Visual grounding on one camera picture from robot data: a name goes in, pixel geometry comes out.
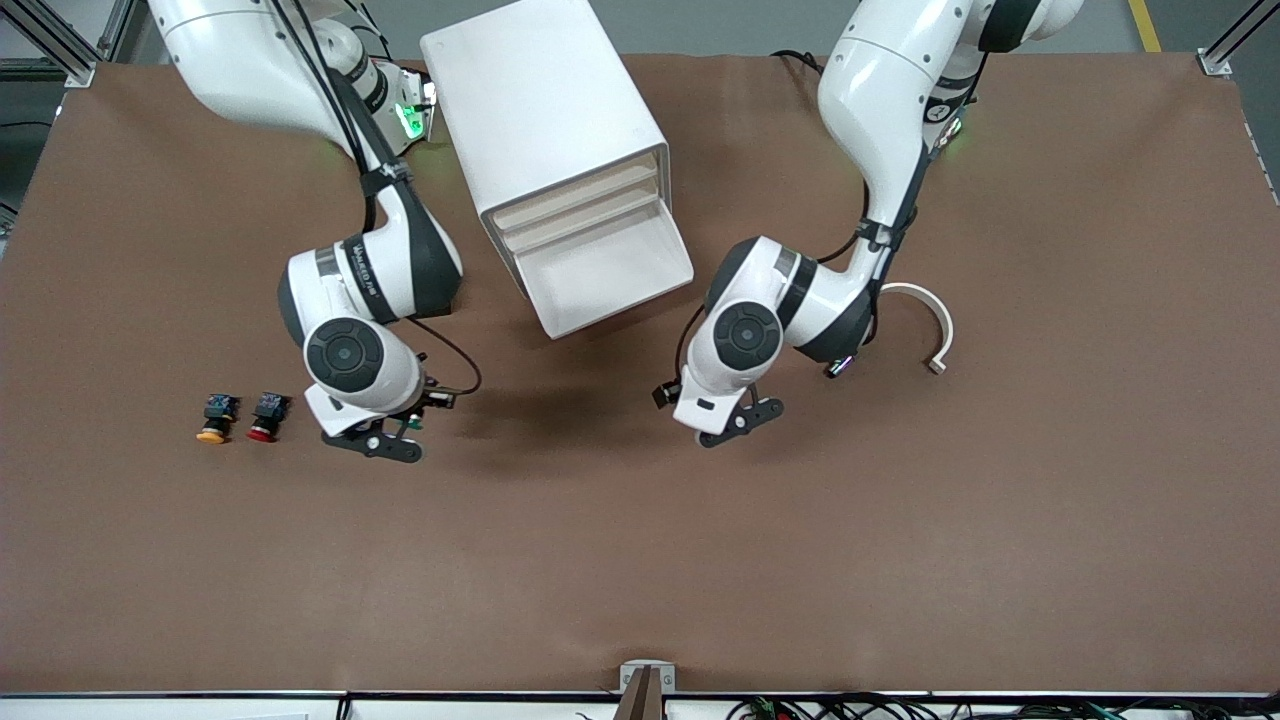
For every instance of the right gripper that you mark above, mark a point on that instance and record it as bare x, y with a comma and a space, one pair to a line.
427, 399

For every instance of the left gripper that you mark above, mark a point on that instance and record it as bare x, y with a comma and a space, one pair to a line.
664, 396

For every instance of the green mushroom push button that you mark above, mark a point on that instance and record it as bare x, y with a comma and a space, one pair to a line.
408, 424

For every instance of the white plastic drawer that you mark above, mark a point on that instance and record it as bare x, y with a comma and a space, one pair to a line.
575, 195
580, 218
610, 275

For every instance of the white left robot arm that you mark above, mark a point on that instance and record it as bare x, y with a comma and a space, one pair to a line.
880, 90

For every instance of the red mushroom push button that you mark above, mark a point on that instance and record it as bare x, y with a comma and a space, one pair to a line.
267, 410

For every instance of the yellow mushroom push button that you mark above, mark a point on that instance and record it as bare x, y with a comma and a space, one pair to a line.
217, 412

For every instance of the white drawer cabinet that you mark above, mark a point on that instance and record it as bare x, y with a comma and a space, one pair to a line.
530, 90

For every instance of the silver metal fitting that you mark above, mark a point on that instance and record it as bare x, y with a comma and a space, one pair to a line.
838, 367

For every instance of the brown table cover mat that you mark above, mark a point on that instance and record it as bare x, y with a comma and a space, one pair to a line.
600, 550

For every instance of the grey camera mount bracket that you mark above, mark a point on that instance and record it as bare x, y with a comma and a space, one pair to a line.
647, 690

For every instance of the aluminium frame profile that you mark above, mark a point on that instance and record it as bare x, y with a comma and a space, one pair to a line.
50, 72

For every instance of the aluminium frame corner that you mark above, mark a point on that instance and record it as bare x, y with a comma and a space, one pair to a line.
1215, 63

